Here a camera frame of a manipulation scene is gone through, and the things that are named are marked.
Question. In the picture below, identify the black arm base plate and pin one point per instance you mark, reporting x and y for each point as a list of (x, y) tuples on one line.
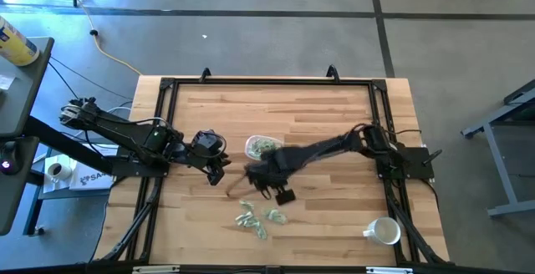
[(418, 161), (125, 169)]

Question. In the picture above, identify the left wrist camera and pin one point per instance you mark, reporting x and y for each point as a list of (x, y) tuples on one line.
[(208, 142)]

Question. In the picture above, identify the white printed paper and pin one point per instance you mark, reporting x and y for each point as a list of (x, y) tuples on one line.
[(88, 180)]

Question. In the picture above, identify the white coffee cup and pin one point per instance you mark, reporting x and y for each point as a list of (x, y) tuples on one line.
[(56, 170)]

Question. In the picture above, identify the grey metal table frame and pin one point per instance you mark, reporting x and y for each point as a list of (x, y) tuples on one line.
[(497, 169)]

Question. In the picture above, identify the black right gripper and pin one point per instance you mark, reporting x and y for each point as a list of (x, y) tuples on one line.
[(276, 167)]

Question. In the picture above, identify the black computer mouse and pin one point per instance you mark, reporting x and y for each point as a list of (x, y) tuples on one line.
[(9, 161)]

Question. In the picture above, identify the white paper note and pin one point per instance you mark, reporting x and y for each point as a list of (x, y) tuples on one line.
[(6, 82)]

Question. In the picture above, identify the white patterned mug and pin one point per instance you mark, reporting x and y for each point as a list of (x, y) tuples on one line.
[(388, 230)]

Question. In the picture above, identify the yellow wipes canister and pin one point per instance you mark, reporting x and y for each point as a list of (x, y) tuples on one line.
[(16, 46)]

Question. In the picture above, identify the black frame bracket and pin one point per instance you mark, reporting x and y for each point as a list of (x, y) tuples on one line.
[(333, 73), (205, 75)]

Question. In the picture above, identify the black aluminium table frame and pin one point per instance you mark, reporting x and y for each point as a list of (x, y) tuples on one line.
[(271, 82)]

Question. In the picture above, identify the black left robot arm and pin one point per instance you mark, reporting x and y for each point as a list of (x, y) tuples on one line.
[(121, 130)]

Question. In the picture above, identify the dark grey side desk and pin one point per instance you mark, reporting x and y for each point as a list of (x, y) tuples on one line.
[(25, 90)]

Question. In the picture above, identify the clear plastic container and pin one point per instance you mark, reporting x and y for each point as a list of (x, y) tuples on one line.
[(248, 143)]

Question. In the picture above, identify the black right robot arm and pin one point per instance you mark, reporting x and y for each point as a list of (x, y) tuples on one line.
[(326, 148)]

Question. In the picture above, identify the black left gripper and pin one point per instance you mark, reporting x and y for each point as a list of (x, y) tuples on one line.
[(200, 162)]

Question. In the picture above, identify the white metal bracket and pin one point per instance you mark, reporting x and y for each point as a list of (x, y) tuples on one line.
[(388, 270), (154, 270)]

